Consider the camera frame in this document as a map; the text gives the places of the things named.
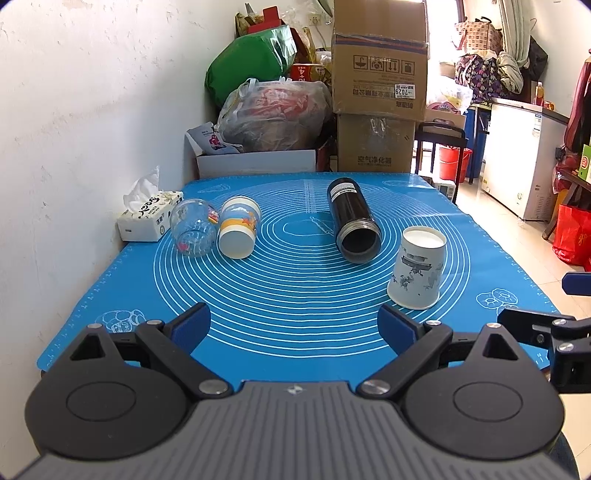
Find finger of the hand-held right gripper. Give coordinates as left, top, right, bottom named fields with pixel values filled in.
left=497, top=308, right=591, bottom=394
left=562, top=272, right=591, bottom=296

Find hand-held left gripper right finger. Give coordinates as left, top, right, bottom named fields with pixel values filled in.
left=357, top=304, right=525, bottom=398

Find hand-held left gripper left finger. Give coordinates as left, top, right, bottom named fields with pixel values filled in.
left=69, top=302, right=233, bottom=401

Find white paper cup ink print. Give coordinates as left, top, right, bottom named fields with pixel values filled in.
left=387, top=225, right=448, bottom=310

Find clear glass cup cartoon print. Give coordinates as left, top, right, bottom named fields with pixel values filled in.
left=170, top=198, right=221, bottom=257

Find yellow and white paper cup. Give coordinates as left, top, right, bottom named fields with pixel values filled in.
left=218, top=196, right=262, bottom=259

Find black thermos cup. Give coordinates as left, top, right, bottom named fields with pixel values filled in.
left=327, top=176, right=382, bottom=265

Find red shopping bag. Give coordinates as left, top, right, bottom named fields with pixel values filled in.
left=551, top=204, right=591, bottom=267

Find dark wooden table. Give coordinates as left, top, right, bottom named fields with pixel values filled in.
left=542, top=167, right=591, bottom=241

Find blue silicone baking mat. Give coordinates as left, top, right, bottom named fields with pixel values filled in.
left=36, top=173, right=561, bottom=384

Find white tissue pack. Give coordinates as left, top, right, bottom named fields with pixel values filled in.
left=116, top=166, right=184, bottom=243

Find white chest freezer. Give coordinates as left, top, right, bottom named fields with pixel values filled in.
left=481, top=99, right=570, bottom=221

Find red bucket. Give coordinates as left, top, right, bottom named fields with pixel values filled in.
left=438, top=146, right=473, bottom=183

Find white cardboard box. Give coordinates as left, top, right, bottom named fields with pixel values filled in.
left=185, top=122, right=320, bottom=180

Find dark red cloth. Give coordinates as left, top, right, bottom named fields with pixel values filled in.
left=564, top=60, right=591, bottom=154

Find blue barrel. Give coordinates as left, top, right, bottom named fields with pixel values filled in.
left=465, top=105, right=489, bottom=179

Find small brown cardboard box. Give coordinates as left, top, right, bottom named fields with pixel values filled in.
left=337, top=113, right=417, bottom=174

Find small printed paper bag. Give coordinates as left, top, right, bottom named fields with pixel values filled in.
left=199, top=122, right=242, bottom=156

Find grey cloth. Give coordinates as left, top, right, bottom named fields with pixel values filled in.
left=496, top=51, right=525, bottom=96

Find clear plastic bag red contents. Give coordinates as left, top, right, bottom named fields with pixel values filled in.
left=217, top=78, right=333, bottom=153

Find white plastic bag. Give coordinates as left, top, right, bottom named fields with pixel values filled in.
left=427, top=76, right=474, bottom=114

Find dark hanging garment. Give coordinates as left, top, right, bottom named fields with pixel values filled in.
left=524, top=34, right=549, bottom=82

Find purple floral bag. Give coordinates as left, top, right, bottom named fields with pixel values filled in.
left=455, top=53, right=502, bottom=99

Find brown patterned bag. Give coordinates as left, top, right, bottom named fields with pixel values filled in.
left=455, top=17, right=503, bottom=54

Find large brown cardboard box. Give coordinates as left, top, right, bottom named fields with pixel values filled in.
left=331, top=0, right=429, bottom=123

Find red carton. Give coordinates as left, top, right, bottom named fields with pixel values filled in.
left=291, top=63, right=329, bottom=83

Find green bag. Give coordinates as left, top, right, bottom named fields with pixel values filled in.
left=205, top=25, right=297, bottom=109

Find black metal frame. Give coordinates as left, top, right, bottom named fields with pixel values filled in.
left=412, top=122, right=467, bottom=204

